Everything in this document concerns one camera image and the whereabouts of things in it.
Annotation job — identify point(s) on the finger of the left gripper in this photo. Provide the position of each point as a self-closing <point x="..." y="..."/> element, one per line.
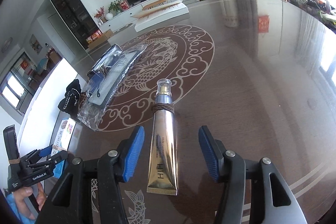
<point x="56" y="159"/>
<point x="37" y="154"/>

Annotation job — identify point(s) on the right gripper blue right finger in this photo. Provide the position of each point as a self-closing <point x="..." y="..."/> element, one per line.
<point x="272" y="200"/>

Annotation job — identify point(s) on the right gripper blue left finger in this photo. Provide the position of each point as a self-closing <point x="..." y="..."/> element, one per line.
<point x="70" y="199"/>

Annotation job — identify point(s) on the blue white small box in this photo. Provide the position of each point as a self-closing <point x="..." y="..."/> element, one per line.
<point x="62" y="142"/>

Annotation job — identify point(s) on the gold cosmetic tube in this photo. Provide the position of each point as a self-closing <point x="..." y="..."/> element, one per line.
<point x="162" y="176"/>

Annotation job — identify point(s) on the person's left hand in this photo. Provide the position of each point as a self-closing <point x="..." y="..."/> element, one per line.
<point x="22" y="200"/>

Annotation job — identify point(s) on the black beaded hair scrunchie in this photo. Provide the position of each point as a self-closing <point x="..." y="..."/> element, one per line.
<point x="70" y="103"/>

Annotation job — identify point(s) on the phone case in plastic bag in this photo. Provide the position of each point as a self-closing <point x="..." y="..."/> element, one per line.
<point x="92" y="108"/>

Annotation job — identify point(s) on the red flower white vase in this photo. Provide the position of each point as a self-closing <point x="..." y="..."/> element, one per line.
<point x="101" y="16"/>

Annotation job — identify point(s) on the black glass display cabinet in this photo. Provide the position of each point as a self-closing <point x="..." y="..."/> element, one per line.
<point x="78" y="20"/>

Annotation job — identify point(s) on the green potted plant left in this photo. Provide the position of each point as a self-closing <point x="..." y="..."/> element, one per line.
<point x="115" y="6"/>

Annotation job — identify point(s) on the white flat cardboard box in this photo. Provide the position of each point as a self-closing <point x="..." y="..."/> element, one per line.
<point x="150" y="17"/>

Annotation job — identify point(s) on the white tv cabinet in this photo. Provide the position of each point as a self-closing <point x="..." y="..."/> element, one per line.
<point x="126" y="17"/>

